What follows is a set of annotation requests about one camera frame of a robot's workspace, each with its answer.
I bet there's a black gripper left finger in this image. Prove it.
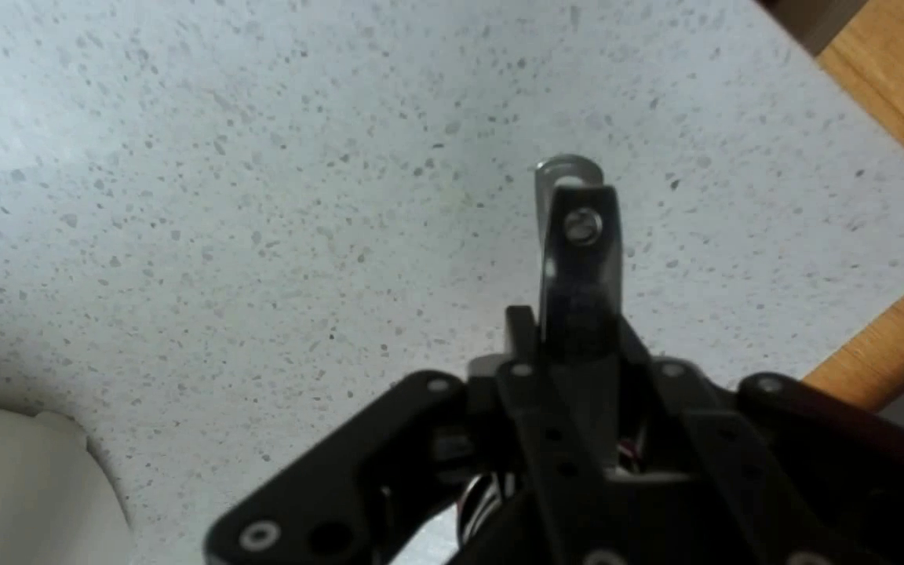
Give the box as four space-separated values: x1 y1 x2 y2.
200 305 539 565

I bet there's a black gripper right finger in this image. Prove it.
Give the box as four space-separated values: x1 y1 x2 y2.
537 185 904 565

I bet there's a white rounded object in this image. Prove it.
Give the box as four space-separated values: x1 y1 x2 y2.
0 408 131 565

